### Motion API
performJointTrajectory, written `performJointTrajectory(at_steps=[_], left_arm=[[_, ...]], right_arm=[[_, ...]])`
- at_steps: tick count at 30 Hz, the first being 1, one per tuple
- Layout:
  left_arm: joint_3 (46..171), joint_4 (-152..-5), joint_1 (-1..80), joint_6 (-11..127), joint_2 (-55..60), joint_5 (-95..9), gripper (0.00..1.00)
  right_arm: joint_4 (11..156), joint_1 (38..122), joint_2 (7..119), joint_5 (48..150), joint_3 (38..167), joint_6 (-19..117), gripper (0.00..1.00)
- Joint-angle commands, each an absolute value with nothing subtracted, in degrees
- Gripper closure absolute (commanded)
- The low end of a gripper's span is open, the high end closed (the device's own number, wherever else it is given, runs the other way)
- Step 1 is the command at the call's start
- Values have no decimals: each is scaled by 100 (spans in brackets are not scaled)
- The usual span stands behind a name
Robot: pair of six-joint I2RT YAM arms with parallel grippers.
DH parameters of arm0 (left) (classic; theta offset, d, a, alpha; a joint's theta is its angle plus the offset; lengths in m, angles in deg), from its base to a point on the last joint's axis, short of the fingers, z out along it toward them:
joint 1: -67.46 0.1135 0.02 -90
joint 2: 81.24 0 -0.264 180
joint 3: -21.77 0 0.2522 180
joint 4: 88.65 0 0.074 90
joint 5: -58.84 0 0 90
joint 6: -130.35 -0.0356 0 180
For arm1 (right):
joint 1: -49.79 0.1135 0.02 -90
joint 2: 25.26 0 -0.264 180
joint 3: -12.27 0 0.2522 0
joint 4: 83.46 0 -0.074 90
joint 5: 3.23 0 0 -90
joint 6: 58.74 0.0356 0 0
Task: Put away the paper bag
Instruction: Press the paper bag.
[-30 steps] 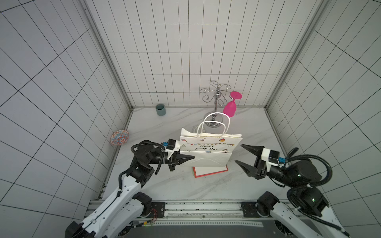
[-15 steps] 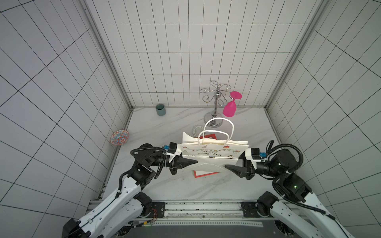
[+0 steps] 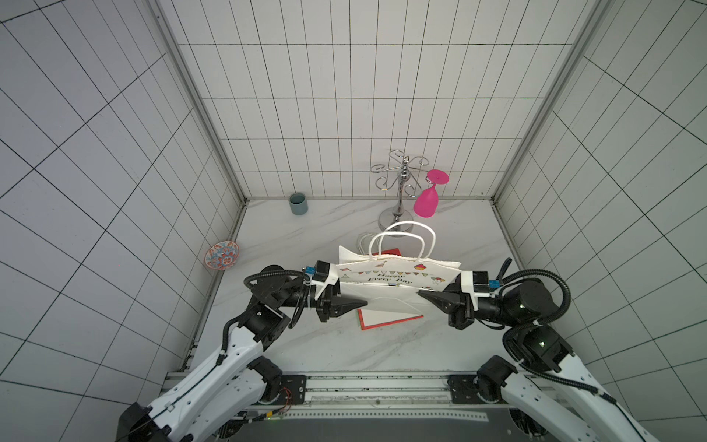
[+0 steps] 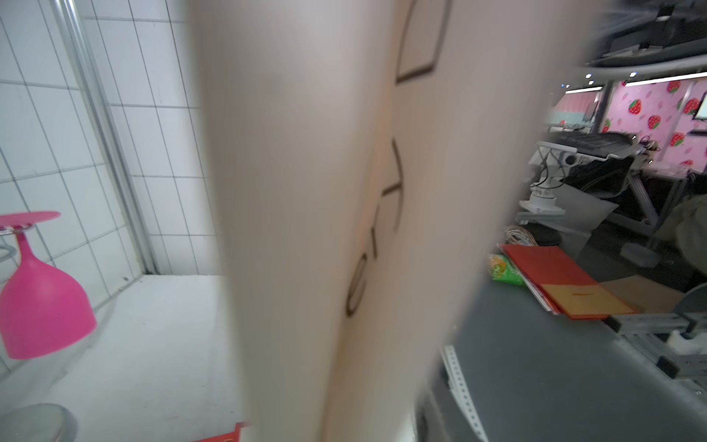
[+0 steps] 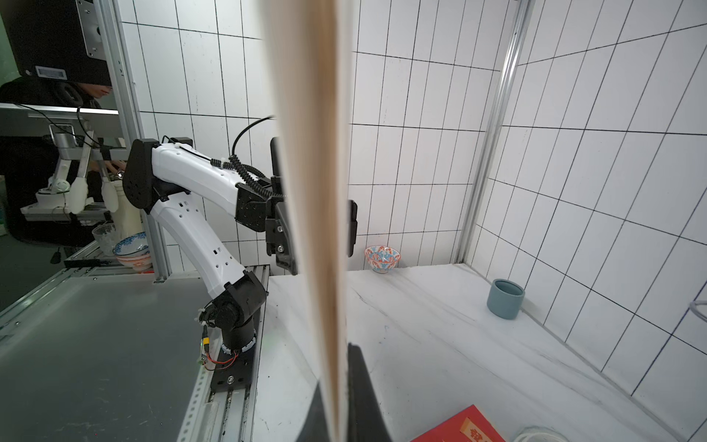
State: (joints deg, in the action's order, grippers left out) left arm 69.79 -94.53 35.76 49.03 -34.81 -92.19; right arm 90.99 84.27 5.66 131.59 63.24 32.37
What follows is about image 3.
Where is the red printed paper bag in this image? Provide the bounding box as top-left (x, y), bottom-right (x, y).
top-left (342, 249), bottom-right (425, 330)

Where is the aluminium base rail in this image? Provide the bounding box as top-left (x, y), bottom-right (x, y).
top-left (156, 369), bottom-right (611, 424)

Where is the grey-green ceramic cup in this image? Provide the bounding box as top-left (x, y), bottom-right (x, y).
top-left (288, 193), bottom-right (309, 217)

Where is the chrome cup holder stand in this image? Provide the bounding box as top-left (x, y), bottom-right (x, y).
top-left (370, 149), bottom-right (429, 232)

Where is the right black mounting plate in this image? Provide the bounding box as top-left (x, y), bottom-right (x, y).
top-left (447, 374), bottom-right (500, 405)

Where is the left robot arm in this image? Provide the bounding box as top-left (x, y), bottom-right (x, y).
top-left (116, 261), bottom-right (367, 441)

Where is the black mounting plate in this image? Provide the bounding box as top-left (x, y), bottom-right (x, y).
top-left (266, 375), bottom-right (307, 407)
top-left (447, 374), bottom-right (500, 405)

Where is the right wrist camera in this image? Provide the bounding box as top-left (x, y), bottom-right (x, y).
top-left (460, 271), bottom-right (501, 311)

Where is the patterned ceramic bowl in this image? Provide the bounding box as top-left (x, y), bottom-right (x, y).
top-left (204, 241), bottom-right (239, 271)

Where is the white Happy Every Day bag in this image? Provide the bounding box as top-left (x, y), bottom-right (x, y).
top-left (336, 221), bottom-right (461, 311)

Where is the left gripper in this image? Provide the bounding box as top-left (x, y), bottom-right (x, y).
top-left (277, 271), bottom-right (368, 322)

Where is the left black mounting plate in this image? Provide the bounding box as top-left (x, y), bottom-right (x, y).
top-left (266, 375), bottom-right (307, 407)

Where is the green Fresh paper bag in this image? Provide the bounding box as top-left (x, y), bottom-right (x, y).
top-left (356, 232), bottom-right (377, 255)

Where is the pink plastic wine glass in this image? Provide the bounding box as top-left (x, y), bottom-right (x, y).
top-left (414, 169), bottom-right (449, 218)

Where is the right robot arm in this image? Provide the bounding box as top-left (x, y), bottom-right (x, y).
top-left (418, 259), bottom-right (655, 441)

